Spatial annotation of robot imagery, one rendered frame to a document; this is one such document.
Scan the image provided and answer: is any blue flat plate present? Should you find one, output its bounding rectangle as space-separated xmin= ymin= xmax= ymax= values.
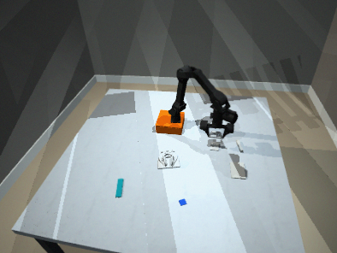
xmin=179 ymin=198 xmax=187 ymax=206

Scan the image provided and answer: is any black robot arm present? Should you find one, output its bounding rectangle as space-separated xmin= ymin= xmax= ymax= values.
xmin=168 ymin=66 xmax=238 ymax=124

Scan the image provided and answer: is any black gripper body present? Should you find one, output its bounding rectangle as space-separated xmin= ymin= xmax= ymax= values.
xmin=199 ymin=117 xmax=234 ymax=133

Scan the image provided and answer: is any teal rectangular bar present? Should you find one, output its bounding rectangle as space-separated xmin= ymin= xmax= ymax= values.
xmin=115 ymin=178 xmax=124 ymax=197

